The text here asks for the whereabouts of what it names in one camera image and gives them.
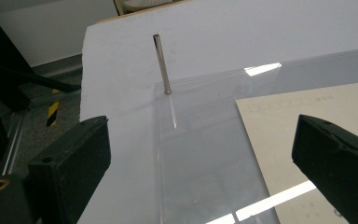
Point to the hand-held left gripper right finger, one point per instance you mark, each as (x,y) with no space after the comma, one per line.
(338,161)

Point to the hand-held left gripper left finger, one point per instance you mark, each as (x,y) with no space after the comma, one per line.
(71,161)

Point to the thin metal pin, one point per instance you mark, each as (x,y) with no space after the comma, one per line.
(161,65)

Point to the clear acrylic plate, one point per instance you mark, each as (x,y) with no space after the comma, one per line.
(205,149)

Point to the yellow and black tape strip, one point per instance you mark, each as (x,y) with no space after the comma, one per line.
(53,109)

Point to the beige card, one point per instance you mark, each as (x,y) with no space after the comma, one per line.
(276,130)

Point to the black metal stand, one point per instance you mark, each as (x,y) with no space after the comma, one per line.
(0,77)

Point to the white cabinet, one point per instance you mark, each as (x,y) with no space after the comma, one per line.
(52,34)

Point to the wooden table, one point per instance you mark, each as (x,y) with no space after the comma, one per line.
(130,14)

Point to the aluminium floor rail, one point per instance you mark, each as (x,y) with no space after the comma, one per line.
(12,137)

